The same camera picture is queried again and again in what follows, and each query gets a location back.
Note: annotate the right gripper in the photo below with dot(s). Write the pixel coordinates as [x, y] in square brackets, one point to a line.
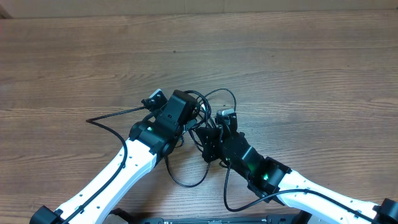
[213, 134]

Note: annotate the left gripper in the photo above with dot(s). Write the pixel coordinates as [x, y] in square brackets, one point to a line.
[191, 116]

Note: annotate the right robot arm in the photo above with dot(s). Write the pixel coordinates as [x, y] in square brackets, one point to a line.
[270, 180]

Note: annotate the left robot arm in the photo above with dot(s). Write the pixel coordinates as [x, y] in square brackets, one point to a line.
[149, 141]

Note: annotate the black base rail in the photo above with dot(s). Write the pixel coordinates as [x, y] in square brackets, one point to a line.
[270, 219]

